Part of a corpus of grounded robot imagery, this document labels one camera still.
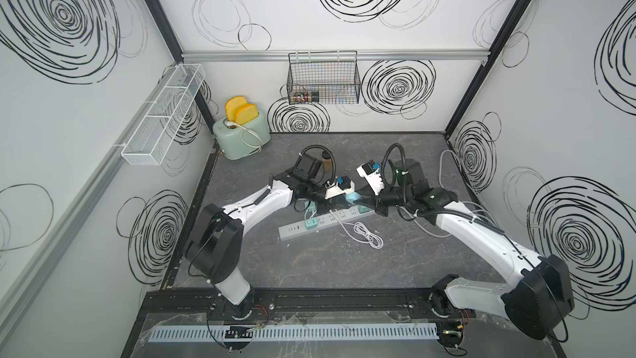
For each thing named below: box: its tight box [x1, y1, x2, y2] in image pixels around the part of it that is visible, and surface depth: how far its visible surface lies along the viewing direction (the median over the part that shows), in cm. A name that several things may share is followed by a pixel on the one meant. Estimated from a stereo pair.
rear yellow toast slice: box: [225, 95, 248, 122], surface depth 104 cm
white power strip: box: [278, 208, 377, 242], surface depth 90 cm
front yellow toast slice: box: [234, 103, 260, 126], surface depth 102 cm
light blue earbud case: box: [344, 192, 362, 205], surface depth 76 cm
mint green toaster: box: [212, 111, 272, 160], surface depth 106 cm
